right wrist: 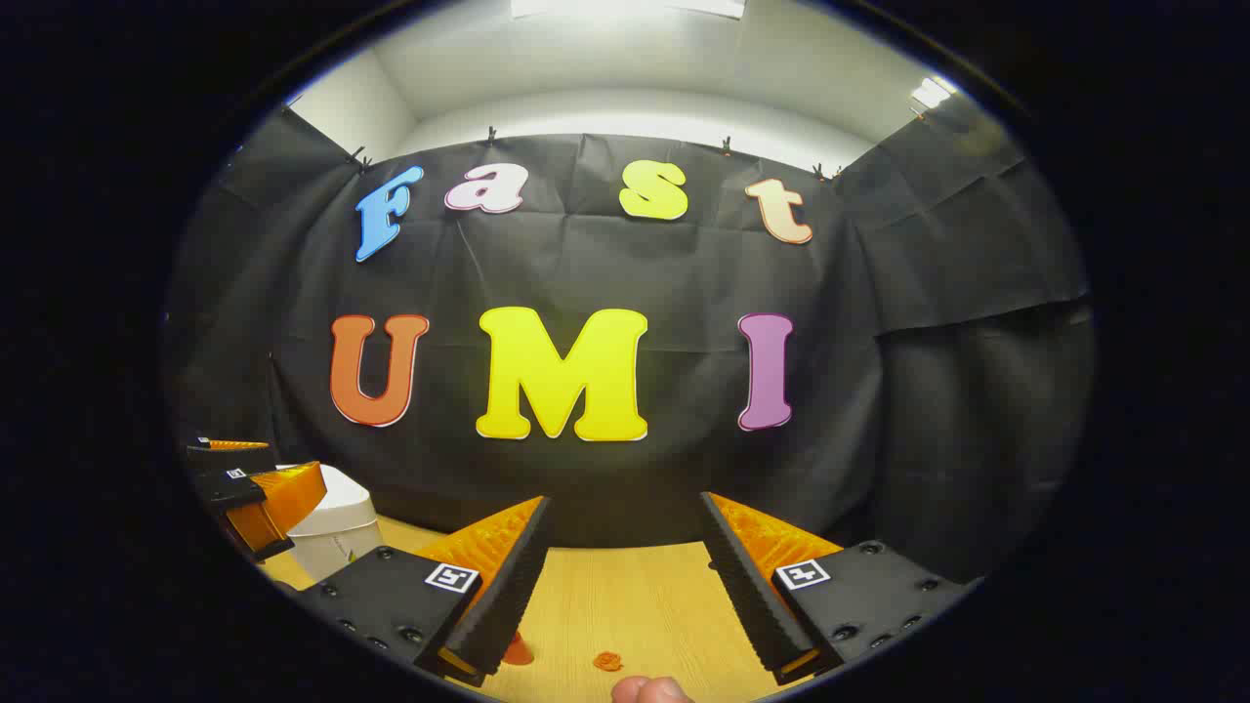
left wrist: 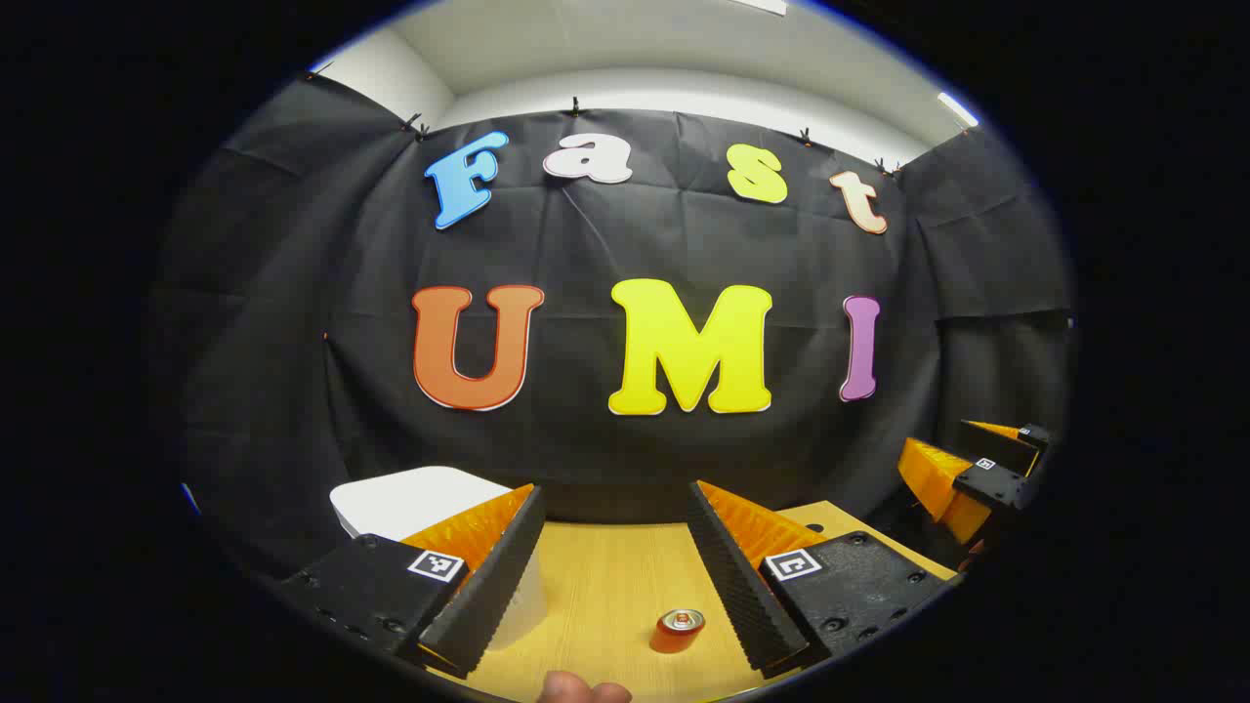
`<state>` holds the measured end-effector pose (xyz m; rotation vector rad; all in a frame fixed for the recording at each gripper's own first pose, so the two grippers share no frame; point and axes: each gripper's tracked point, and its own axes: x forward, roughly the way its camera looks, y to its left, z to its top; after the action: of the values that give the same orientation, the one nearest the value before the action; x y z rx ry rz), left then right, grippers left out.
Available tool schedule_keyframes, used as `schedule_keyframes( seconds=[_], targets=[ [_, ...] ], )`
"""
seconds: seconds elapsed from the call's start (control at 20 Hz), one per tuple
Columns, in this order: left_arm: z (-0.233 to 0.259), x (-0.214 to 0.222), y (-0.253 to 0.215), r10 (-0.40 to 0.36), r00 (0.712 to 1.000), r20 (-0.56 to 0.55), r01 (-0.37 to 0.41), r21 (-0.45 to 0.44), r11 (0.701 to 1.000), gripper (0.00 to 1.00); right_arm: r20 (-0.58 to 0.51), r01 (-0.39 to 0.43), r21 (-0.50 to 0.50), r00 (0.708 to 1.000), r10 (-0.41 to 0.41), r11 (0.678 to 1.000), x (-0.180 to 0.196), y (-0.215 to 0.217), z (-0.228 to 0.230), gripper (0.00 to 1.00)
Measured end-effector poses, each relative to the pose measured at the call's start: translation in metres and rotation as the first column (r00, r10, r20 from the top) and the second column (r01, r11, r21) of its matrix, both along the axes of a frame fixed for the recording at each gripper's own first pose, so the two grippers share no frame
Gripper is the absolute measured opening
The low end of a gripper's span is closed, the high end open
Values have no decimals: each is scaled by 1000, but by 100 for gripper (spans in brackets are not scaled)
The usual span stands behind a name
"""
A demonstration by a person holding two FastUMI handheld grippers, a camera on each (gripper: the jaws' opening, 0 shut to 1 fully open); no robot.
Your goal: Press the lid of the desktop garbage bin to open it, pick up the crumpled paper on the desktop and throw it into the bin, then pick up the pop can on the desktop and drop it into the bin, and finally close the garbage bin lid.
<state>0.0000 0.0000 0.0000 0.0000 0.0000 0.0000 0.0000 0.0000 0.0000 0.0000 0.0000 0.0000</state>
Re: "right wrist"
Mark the orange paper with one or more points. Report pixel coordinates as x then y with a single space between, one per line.
607 661

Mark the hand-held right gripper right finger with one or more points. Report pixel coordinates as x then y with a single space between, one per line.
747 586

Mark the wooden desktop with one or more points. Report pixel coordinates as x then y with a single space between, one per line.
625 596

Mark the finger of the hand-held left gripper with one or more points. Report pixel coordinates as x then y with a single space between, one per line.
278 503
229 459

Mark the red pop can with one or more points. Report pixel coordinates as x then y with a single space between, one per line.
518 654

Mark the ceiling light panel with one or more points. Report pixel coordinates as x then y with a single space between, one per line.
625 6
933 93

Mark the black backdrop cloth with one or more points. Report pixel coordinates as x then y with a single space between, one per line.
586 264

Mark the white desktop garbage bin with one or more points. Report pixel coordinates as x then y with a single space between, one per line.
342 508

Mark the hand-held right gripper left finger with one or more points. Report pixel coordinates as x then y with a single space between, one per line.
508 586

